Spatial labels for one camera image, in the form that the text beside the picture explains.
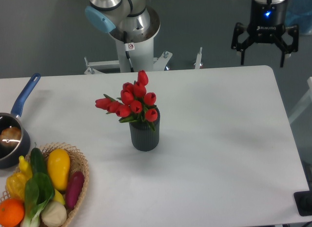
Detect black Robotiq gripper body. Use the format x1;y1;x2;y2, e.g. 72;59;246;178
247;0;287;43

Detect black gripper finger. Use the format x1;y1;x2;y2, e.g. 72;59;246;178
272;24;299;68
231;22;255;65

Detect red tulip bouquet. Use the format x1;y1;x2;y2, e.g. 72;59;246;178
95;70;160;131

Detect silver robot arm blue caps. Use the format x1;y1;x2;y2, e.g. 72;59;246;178
85;0;299;65

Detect dark grey ribbed vase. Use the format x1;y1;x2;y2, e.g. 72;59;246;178
129;108;160;151

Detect blue translucent container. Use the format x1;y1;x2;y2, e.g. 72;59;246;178
285;0;312;36

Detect black device at table edge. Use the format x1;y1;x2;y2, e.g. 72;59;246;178
293;191;312;216

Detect yellow squash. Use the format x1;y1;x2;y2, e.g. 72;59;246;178
47;148;70;191

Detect purple eggplant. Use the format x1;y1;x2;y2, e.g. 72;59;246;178
65;171;84;209

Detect dark green cucumber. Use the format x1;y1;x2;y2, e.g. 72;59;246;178
30;148;48;175

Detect browned bun in saucepan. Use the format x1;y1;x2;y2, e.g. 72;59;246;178
0;127;21;148

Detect small yellow pepper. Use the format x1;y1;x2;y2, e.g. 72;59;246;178
19;156;33;179

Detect green bok choy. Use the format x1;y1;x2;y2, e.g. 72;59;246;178
21;172;55;227

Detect beige garlic bulb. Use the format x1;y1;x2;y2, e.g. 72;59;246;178
41;201;67;227

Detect yellow bell pepper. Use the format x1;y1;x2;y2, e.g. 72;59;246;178
6;172;30;201

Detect orange fruit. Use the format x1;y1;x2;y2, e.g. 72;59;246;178
0;198;25;227

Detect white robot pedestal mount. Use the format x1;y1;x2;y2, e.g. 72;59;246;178
84;37;173;75

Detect black cable on pedestal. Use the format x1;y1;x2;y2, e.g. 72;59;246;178
123;31;135;73

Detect blue handled saucepan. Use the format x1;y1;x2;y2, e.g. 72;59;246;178
0;73;41;169

